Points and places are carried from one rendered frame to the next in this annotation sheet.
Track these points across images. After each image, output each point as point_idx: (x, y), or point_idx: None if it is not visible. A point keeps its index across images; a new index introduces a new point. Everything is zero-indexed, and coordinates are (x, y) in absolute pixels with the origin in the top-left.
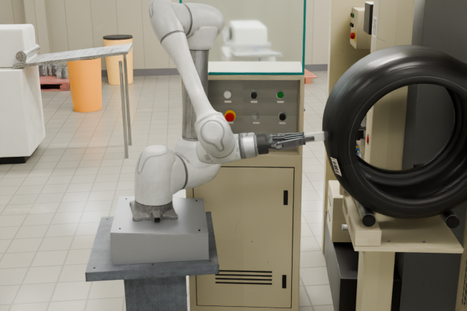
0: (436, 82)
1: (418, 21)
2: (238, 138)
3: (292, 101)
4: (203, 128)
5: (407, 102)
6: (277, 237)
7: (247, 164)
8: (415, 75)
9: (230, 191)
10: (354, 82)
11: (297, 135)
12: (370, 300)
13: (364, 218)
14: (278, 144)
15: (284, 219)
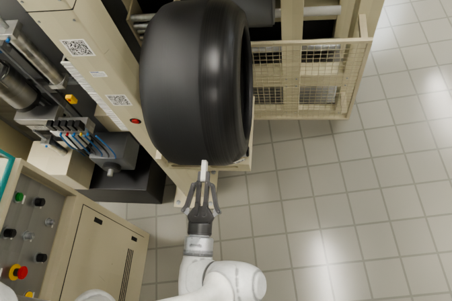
0: (241, 37)
1: None
2: (202, 256)
3: (27, 184)
4: (259, 296)
5: (54, 64)
6: (115, 237)
7: (68, 256)
8: (237, 49)
9: (81, 281)
10: (219, 107)
11: (200, 189)
12: (193, 172)
13: (248, 154)
14: (220, 211)
15: (107, 226)
